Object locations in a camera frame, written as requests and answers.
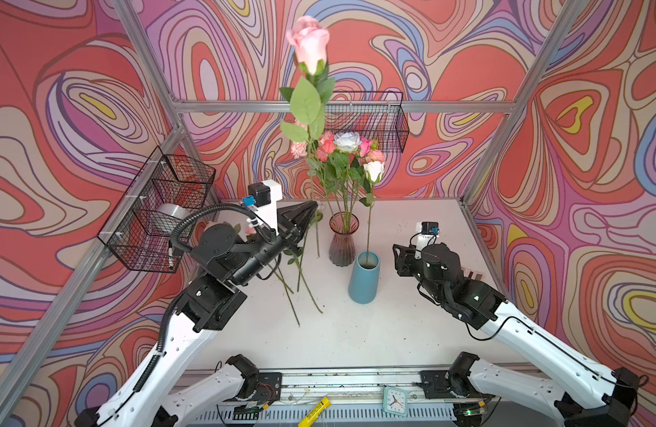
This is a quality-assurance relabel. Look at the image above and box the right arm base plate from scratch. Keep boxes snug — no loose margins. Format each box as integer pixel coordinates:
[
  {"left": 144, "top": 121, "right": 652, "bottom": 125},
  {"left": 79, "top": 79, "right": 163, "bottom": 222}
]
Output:
[{"left": 417, "top": 370, "right": 491, "bottom": 400}]

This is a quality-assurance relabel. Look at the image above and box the grey tape roll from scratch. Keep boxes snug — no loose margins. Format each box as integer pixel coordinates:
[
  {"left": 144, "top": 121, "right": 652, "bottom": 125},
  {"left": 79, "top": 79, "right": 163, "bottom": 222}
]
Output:
[{"left": 157, "top": 203, "right": 191, "bottom": 221}]

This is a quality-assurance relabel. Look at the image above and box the wire basket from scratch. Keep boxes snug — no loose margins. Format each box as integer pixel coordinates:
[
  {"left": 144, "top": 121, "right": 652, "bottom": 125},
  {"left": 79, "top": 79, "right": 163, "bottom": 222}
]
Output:
[
  {"left": 325, "top": 89, "right": 410, "bottom": 154},
  {"left": 98, "top": 148, "right": 216, "bottom": 273}
]

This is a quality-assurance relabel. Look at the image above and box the back wire basket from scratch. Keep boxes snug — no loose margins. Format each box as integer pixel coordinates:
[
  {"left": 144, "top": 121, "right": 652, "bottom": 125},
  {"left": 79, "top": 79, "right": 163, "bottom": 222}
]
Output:
[{"left": 325, "top": 89, "right": 410, "bottom": 154}]

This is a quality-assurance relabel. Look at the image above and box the salmon pink rose stem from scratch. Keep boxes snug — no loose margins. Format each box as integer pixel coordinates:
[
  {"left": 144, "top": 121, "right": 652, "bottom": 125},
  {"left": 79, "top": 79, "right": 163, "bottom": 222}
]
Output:
[{"left": 316, "top": 132, "right": 335, "bottom": 162}]

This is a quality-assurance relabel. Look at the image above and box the pink calculator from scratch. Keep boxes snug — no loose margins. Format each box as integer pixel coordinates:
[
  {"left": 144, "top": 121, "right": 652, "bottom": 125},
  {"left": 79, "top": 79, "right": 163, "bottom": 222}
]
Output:
[{"left": 462, "top": 268, "right": 484, "bottom": 281}]

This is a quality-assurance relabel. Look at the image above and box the light pink carnation stem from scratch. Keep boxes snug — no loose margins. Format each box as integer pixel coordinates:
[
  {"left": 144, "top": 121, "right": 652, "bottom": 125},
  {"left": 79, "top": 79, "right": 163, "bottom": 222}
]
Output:
[{"left": 365, "top": 140, "right": 386, "bottom": 163}]

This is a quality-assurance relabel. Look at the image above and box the left wire basket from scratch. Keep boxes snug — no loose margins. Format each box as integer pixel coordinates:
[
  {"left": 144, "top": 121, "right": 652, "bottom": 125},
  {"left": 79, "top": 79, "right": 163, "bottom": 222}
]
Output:
[{"left": 98, "top": 148, "right": 216, "bottom": 273}]

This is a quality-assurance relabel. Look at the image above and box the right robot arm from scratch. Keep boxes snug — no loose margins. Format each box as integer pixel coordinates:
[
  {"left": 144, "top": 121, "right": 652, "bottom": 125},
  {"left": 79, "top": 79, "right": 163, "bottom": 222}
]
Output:
[{"left": 393, "top": 244, "right": 646, "bottom": 426}]

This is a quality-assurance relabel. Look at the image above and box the large pink carnation stem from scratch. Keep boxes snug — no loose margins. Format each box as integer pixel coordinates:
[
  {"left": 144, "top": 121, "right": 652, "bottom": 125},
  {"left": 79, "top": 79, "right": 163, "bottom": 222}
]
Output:
[{"left": 290, "top": 133, "right": 326, "bottom": 180}]

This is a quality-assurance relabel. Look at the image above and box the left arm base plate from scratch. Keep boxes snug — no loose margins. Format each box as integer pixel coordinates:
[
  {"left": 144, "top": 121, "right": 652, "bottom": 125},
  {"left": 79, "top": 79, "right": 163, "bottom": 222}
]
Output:
[{"left": 235, "top": 372, "right": 283, "bottom": 405}]

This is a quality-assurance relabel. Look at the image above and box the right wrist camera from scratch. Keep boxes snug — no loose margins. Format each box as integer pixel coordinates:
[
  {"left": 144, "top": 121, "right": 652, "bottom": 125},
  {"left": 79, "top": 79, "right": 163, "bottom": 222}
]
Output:
[{"left": 410, "top": 222, "right": 439, "bottom": 259}]

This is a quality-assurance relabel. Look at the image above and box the dark pink rose stem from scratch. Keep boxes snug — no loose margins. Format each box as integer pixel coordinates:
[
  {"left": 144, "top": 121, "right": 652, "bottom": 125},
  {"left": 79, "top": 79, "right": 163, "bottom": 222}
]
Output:
[{"left": 359, "top": 137, "right": 372, "bottom": 158}]

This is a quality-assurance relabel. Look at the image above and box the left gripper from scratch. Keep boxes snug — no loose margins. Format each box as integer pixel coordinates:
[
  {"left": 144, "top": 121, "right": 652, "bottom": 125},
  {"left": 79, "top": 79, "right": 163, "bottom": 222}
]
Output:
[{"left": 230, "top": 200, "right": 318, "bottom": 288}]

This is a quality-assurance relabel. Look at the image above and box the yellow marker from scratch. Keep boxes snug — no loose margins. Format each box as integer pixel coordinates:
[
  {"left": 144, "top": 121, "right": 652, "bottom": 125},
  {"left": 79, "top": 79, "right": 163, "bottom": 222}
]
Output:
[{"left": 298, "top": 397, "right": 331, "bottom": 427}]

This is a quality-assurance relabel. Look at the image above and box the teal alarm clock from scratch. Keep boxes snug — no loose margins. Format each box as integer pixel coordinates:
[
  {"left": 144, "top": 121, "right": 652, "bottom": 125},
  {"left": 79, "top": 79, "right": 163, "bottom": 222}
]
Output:
[{"left": 382, "top": 387, "right": 408, "bottom": 417}]

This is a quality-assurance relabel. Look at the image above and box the teal ceramic vase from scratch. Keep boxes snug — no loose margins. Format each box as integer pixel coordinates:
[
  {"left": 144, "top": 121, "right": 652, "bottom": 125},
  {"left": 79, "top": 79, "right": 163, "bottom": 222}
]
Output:
[{"left": 348, "top": 251, "right": 381, "bottom": 304}]

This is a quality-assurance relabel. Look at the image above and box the pale pink rose stem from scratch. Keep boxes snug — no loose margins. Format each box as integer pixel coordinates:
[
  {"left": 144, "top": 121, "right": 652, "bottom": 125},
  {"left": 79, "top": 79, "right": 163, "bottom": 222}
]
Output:
[{"left": 278, "top": 14, "right": 337, "bottom": 260}]

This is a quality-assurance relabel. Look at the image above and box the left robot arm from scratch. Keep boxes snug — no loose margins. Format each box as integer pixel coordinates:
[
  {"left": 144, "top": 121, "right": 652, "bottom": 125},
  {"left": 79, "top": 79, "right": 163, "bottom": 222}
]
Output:
[{"left": 74, "top": 201, "right": 318, "bottom": 426}]

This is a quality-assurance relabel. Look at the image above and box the pink glass vase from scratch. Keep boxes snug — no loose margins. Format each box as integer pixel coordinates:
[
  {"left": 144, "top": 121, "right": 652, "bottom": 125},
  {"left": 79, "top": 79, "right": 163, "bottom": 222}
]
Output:
[{"left": 329, "top": 212, "right": 360, "bottom": 267}]

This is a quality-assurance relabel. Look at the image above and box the cream white rose stem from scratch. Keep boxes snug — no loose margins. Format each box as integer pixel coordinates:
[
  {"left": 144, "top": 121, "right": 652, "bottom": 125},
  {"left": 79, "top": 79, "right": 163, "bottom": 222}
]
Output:
[{"left": 362, "top": 160, "right": 385, "bottom": 263}]

